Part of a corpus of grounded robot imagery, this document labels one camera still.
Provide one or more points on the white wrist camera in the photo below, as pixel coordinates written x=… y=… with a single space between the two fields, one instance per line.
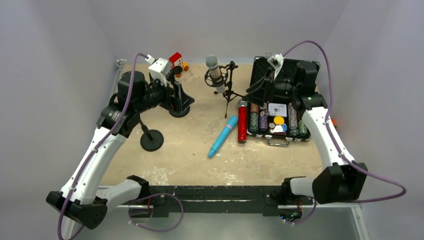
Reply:
x=158 y=69
x=276 y=61

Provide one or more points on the red glitter microphone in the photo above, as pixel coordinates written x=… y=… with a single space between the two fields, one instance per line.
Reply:
x=242 y=121

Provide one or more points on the black tripod shock mount stand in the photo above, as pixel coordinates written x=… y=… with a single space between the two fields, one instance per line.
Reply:
x=229 y=94

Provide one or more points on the blue toy microphone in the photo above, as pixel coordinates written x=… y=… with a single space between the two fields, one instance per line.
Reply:
x=230 y=124

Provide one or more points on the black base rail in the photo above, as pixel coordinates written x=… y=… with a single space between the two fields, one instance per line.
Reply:
x=218 y=199

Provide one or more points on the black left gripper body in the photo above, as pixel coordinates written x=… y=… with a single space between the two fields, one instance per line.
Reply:
x=173 y=96

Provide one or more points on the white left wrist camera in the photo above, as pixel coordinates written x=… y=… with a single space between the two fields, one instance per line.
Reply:
x=158 y=69

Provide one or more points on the red toy block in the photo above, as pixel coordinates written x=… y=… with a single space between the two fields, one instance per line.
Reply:
x=177 y=60

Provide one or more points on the black poker chip case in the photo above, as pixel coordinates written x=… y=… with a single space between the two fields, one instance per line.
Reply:
x=282 y=117

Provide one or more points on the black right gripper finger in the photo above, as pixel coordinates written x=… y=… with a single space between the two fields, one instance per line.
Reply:
x=264 y=85
x=258 y=96

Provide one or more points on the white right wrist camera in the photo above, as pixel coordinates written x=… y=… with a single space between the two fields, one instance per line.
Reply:
x=276 y=61

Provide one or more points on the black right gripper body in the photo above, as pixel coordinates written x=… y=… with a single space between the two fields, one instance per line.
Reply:
x=271 y=84

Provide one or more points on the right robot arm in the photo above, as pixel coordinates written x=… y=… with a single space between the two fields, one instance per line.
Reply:
x=340 y=180

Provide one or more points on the rhinestone silver microphone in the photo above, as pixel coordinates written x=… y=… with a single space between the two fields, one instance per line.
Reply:
x=214 y=77

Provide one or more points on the green orange toy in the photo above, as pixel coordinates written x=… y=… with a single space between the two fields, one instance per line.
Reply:
x=334 y=123

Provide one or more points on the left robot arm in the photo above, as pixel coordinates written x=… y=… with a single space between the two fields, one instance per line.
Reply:
x=79 y=202

